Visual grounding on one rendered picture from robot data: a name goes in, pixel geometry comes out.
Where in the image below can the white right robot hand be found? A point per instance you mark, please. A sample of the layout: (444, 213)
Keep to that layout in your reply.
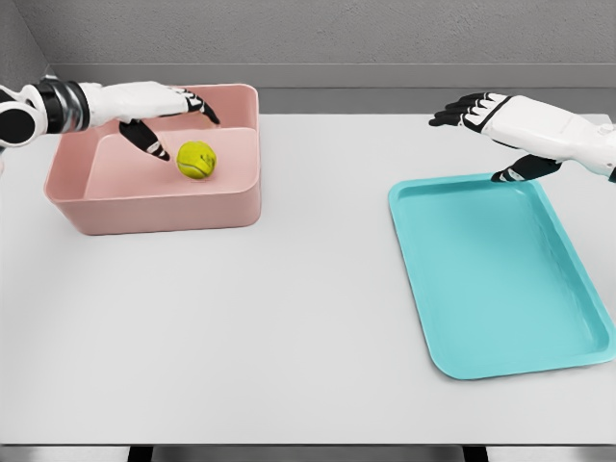
(510, 120)

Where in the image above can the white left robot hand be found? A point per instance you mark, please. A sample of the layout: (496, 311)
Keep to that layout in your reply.
(149, 99)

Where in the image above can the yellow-green tennis ball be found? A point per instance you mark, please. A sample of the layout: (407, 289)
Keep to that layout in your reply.
(197, 160)

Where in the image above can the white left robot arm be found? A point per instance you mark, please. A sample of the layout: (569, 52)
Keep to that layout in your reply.
(53, 106)

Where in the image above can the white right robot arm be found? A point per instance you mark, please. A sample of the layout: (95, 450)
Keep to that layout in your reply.
(589, 144)

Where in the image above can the pink plastic basket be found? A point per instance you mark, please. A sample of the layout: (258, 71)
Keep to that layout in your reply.
(159, 202)

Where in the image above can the blue plastic tray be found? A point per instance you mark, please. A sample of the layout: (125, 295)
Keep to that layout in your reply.
(500, 274)

